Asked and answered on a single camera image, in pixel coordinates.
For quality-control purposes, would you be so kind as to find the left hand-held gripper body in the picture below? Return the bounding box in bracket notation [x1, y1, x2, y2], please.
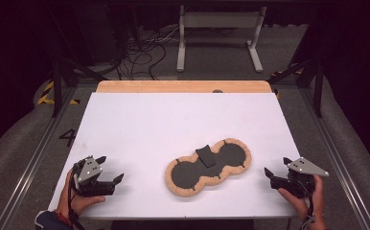
[72, 155, 116, 197]

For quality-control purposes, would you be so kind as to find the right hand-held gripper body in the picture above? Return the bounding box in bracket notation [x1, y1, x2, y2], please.
[269, 156, 331, 199]

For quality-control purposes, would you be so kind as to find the person's right hand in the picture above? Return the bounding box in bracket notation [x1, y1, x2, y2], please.
[277, 173, 327, 222]

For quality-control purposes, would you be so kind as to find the person's left hand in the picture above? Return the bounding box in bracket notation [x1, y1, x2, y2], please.
[56, 169, 106, 222]

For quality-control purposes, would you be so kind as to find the black metal stand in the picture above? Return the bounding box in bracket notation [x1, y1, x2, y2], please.
[266, 57, 325, 119]
[51, 57, 108, 118]

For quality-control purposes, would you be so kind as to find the yellow black hazard tape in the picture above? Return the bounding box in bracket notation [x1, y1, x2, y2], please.
[270, 67, 303, 78]
[36, 80, 81, 106]

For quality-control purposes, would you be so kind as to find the white metal stand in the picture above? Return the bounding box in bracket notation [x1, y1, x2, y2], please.
[175, 4, 268, 74]

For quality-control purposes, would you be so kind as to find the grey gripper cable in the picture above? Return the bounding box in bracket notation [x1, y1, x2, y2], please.
[300, 177, 317, 230]

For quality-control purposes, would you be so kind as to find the aluminium rail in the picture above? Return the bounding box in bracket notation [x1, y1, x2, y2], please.
[300, 86, 370, 230]
[0, 85, 80, 230]

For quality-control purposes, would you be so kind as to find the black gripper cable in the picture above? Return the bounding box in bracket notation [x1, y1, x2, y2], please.
[66, 166, 86, 230]

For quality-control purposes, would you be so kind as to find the red bracelet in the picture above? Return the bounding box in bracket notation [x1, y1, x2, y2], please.
[55, 209, 72, 226]

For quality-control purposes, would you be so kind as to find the bundle of black cables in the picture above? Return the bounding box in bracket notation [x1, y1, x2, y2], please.
[108, 24, 181, 81]

